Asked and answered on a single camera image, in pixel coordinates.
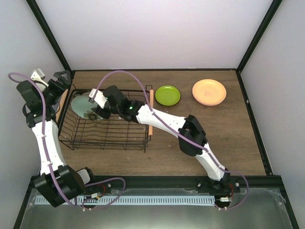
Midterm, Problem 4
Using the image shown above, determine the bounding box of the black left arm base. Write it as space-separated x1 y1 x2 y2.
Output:
83 181 111 205

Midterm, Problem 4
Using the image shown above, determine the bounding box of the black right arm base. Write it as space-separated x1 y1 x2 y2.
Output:
196 177 240 210

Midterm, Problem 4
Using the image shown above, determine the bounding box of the cream yellow plastic plate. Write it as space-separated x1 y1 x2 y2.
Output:
192 79 227 103

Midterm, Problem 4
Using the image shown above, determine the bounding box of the white slotted cable duct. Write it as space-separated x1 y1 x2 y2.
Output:
35 195 215 205

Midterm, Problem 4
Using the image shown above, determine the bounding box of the light blue floral plate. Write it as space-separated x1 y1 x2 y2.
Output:
71 95 103 121

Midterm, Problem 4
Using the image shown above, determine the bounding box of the black aluminium cage frame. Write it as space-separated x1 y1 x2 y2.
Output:
28 0 298 229

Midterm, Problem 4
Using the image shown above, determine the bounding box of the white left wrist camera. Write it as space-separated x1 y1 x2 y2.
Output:
30 68 49 88

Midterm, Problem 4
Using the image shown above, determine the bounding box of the lime green plate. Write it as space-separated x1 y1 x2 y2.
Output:
155 85 181 106

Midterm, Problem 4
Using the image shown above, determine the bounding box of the pink plastic plate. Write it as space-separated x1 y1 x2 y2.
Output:
194 97 225 106

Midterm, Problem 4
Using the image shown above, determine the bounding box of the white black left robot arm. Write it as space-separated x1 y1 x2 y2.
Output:
16 69 97 207

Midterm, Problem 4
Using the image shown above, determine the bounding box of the black wire dish rack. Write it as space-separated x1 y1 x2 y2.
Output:
59 89 152 151

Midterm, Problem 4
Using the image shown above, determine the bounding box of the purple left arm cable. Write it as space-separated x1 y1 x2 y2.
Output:
8 72 126 211

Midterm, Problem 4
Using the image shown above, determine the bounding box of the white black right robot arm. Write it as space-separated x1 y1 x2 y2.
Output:
89 85 230 192

